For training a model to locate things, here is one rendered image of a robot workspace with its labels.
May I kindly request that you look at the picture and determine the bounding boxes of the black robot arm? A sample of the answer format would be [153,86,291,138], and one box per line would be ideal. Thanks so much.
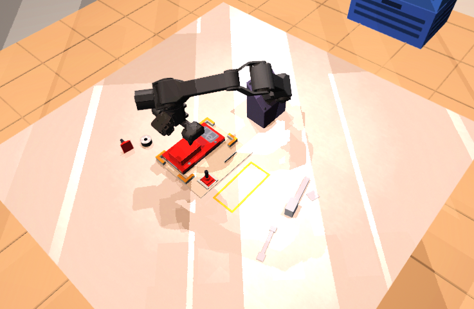
[134,61,292,136]

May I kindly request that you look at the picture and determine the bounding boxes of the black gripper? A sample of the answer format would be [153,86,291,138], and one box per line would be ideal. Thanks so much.
[151,103,205,145]

